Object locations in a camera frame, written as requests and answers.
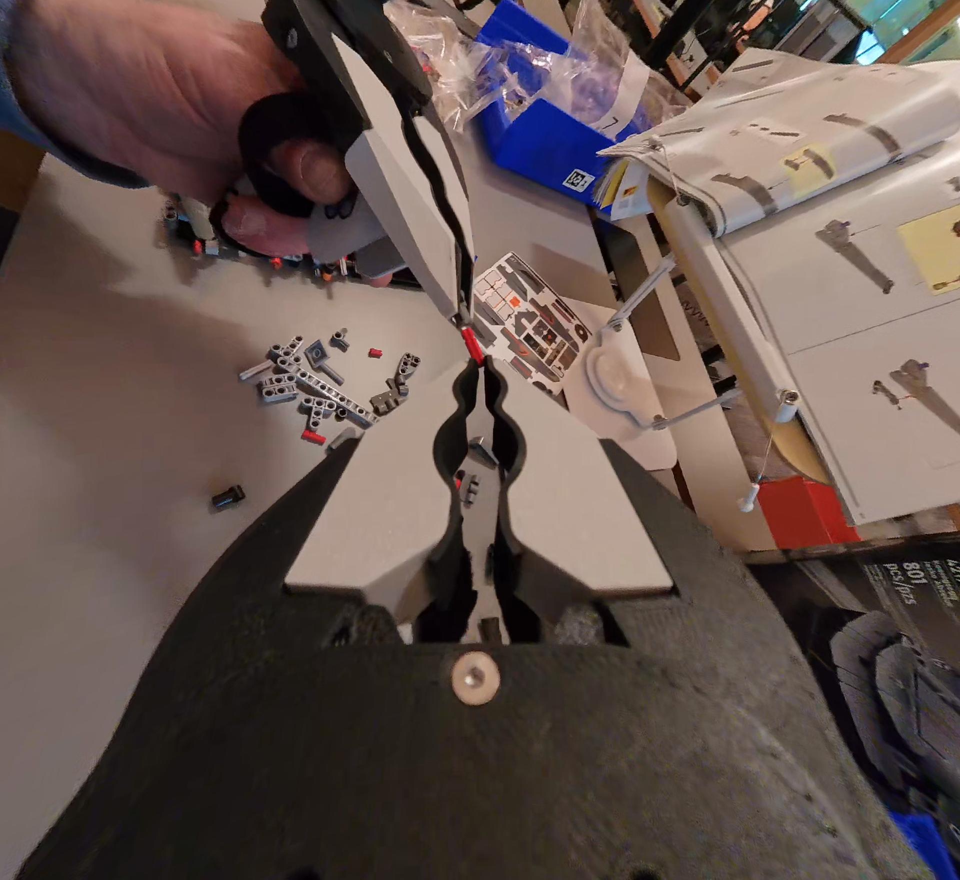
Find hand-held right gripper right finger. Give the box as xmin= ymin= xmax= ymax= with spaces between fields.
xmin=483 ymin=357 xmax=674 ymax=645

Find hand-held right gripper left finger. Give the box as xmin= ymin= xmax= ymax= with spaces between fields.
xmin=285 ymin=357 xmax=485 ymax=645

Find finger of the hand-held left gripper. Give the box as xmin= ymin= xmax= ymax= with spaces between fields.
xmin=412 ymin=111 xmax=477 ymax=312
xmin=332 ymin=34 xmax=461 ymax=320

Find lego car chassis assembly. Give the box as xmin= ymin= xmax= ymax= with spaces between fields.
xmin=161 ymin=193 xmax=421 ymax=290

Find long light grey lego beam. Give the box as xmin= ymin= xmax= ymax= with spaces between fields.
xmin=288 ymin=362 xmax=378 ymax=429

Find grey square lego plate bar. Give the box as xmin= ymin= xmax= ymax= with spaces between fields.
xmin=303 ymin=340 xmax=346 ymax=386

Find person's left hand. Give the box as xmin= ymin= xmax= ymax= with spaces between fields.
xmin=11 ymin=0 xmax=399 ymax=290

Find blue plastic bin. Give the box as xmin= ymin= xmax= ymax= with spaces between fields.
xmin=472 ymin=0 xmax=655 ymax=207

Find clear plastic bags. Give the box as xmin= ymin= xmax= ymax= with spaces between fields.
xmin=382 ymin=0 xmax=678 ymax=140

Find white desk stand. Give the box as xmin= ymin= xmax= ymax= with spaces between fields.
xmin=562 ymin=250 xmax=745 ymax=473

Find sticker sheet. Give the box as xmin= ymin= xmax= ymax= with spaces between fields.
xmin=472 ymin=252 xmax=595 ymax=398

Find red plastic tray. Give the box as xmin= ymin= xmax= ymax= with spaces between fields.
xmin=756 ymin=478 xmax=864 ymax=552

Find open instruction booklet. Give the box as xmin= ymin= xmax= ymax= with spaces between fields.
xmin=596 ymin=47 xmax=960 ymax=528

